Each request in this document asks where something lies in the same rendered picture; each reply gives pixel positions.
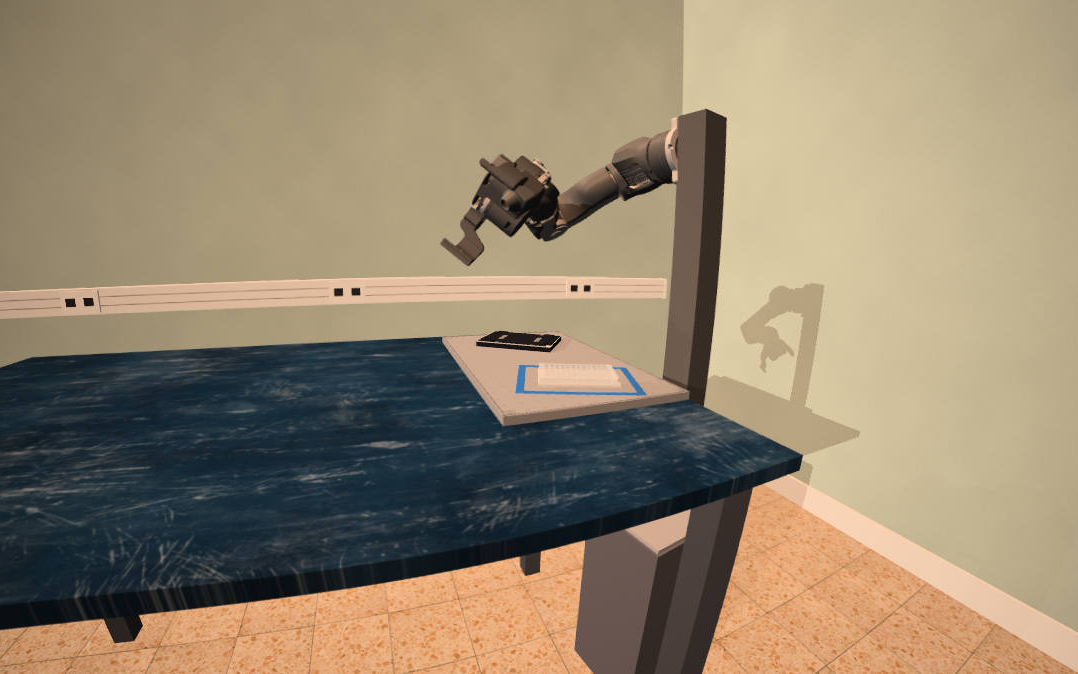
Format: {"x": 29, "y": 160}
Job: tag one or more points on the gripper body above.
{"x": 521, "y": 202}

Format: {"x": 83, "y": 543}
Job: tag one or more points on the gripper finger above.
{"x": 506, "y": 173}
{"x": 470, "y": 247}

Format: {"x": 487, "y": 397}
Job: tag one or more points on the blue tape strip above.
{"x": 521, "y": 383}

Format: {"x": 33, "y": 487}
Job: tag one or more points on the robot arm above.
{"x": 635, "y": 164}

